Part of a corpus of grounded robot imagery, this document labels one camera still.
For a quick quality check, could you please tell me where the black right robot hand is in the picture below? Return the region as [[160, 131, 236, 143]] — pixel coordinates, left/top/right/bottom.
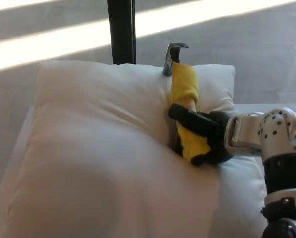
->
[[167, 103, 235, 167]]

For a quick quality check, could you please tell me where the steel claw hammer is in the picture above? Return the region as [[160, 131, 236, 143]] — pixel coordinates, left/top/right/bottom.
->
[[161, 42, 197, 111]]

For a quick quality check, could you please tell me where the white pillow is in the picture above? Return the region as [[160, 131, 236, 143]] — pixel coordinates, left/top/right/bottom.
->
[[0, 60, 268, 238]]

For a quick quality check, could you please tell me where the black vertical post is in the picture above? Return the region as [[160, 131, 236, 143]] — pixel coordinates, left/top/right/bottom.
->
[[107, 0, 138, 66]]

